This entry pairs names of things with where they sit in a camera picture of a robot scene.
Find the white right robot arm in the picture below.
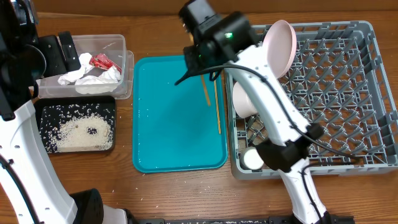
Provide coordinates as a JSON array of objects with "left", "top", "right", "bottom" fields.
[{"left": 178, "top": 0, "right": 354, "bottom": 223}]

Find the small white cup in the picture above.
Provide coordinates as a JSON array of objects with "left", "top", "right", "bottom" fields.
[{"left": 239, "top": 147, "right": 264, "bottom": 170}]

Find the large white plate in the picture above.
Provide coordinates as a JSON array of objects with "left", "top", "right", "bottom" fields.
[{"left": 262, "top": 20, "right": 297, "bottom": 78}]

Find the grey dishwasher rack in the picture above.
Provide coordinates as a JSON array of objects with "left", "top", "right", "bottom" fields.
[{"left": 223, "top": 20, "right": 398, "bottom": 180}]

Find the wooden chopstick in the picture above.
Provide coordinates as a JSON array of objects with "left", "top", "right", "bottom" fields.
[
  {"left": 200, "top": 75, "right": 211, "bottom": 107},
  {"left": 213, "top": 80, "right": 221, "bottom": 134}
]

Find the black food waste tray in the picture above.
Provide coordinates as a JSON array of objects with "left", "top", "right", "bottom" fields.
[{"left": 34, "top": 95, "right": 117, "bottom": 154}]

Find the teal serving tray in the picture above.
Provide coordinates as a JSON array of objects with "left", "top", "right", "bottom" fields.
[{"left": 132, "top": 55, "right": 228, "bottom": 174}]

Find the white napkin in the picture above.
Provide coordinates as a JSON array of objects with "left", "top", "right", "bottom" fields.
[
  {"left": 75, "top": 66, "right": 121, "bottom": 95},
  {"left": 57, "top": 52, "right": 94, "bottom": 86}
]

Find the clear plastic waste bin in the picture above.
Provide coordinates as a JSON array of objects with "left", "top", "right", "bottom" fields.
[{"left": 38, "top": 34, "right": 134, "bottom": 100}]

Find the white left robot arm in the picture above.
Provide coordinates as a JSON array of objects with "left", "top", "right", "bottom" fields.
[{"left": 1, "top": 0, "right": 136, "bottom": 223}]

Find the pile of rice grains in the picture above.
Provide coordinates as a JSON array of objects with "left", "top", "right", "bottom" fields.
[{"left": 40, "top": 104, "right": 115, "bottom": 152}]

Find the red snack wrapper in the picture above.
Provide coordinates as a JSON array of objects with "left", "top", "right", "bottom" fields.
[{"left": 89, "top": 54, "right": 122, "bottom": 73}]

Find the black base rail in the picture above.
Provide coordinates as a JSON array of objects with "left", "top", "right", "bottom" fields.
[{"left": 128, "top": 215, "right": 355, "bottom": 224}]

